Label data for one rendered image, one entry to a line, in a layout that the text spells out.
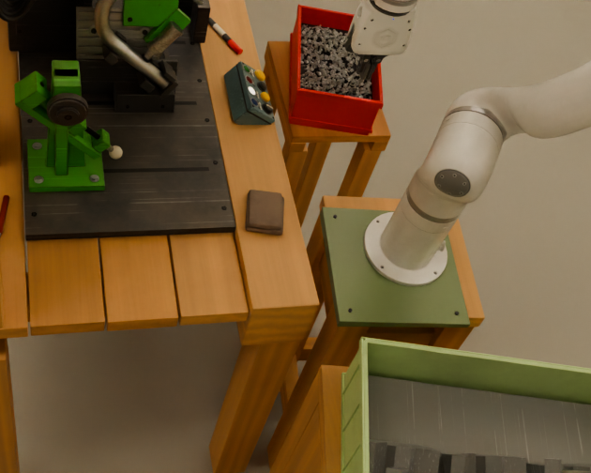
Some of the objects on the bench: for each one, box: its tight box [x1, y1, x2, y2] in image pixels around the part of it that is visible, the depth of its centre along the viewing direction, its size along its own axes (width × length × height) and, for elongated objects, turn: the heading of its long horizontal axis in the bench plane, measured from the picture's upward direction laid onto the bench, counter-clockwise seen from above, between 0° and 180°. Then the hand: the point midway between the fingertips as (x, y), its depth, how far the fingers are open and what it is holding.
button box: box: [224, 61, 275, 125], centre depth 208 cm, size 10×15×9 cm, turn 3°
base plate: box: [19, 0, 236, 240], centre depth 211 cm, size 42×110×2 cm, turn 3°
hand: (366, 66), depth 163 cm, fingers closed
